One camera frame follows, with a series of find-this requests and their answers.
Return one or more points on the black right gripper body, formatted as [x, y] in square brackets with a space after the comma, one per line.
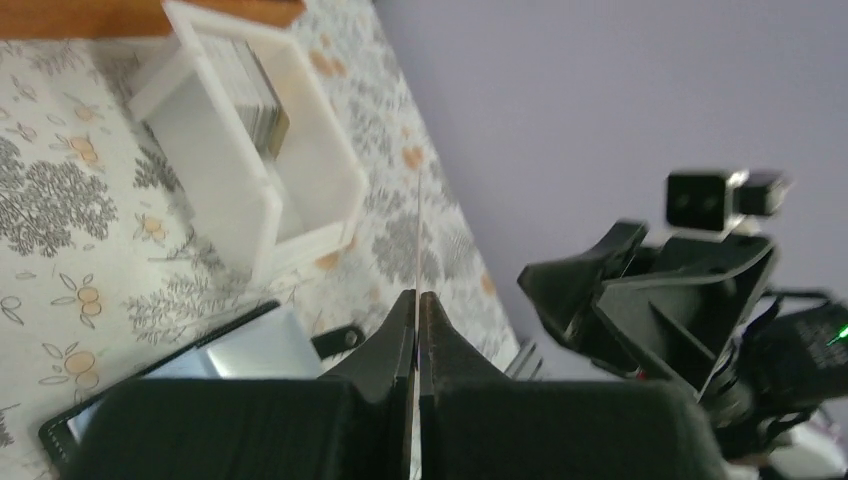
[772, 359]

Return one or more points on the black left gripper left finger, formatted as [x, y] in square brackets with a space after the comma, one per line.
[353, 421]

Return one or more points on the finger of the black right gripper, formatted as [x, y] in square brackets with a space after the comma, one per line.
[676, 319]
[562, 291]

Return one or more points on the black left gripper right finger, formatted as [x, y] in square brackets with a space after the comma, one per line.
[477, 423]

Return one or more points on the black leather card holder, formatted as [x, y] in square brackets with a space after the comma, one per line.
[267, 342]

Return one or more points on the stack of cards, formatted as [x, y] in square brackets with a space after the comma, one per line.
[249, 90]

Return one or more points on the floral patterned table mat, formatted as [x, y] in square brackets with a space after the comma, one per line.
[99, 274]

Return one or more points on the orange compartment tray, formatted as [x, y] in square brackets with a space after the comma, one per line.
[92, 19]

